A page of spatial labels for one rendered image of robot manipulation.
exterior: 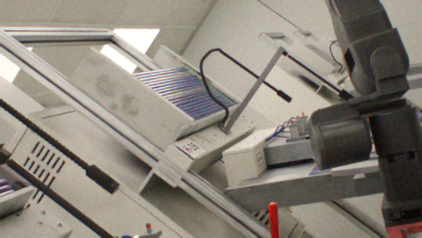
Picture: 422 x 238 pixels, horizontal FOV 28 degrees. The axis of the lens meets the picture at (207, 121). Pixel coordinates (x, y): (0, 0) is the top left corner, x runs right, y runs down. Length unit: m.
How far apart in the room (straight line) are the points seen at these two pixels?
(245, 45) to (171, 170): 6.79
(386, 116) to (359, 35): 0.10
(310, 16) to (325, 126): 7.60
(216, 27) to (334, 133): 7.80
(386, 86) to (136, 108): 1.18
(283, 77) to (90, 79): 3.45
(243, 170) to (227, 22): 6.64
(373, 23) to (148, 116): 1.15
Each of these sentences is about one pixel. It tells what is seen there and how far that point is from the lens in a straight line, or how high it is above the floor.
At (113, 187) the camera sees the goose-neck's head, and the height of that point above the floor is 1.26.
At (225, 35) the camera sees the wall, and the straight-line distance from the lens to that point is 8.71.
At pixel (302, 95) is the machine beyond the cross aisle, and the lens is 5.46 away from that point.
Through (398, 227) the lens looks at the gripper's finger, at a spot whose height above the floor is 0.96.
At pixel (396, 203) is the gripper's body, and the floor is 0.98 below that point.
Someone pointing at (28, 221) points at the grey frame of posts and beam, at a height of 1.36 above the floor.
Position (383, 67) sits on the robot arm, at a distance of 0.97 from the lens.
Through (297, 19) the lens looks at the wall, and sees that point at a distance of 8.58.
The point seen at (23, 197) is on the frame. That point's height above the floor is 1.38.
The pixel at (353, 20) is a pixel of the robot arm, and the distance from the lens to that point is 1.00.
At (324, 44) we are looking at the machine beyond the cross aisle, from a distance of 7.00.
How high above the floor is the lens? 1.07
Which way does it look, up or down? 8 degrees up
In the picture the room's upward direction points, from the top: 54 degrees counter-clockwise
